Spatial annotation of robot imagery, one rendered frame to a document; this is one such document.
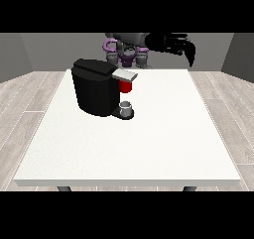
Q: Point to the small grey cup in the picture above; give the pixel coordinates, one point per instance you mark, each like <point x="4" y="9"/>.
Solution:
<point x="126" y="109"/>

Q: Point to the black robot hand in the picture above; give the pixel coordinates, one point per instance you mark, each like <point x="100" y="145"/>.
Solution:
<point x="172" y="44"/>

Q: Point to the pale grey machine lid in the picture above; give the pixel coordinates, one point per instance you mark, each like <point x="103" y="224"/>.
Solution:
<point x="125" y="74"/>

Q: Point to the red pod holder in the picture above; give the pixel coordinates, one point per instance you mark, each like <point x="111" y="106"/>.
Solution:
<point x="124" y="86"/>

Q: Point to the black coffee machine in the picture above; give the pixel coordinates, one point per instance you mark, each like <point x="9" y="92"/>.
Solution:
<point x="92" y="91"/>

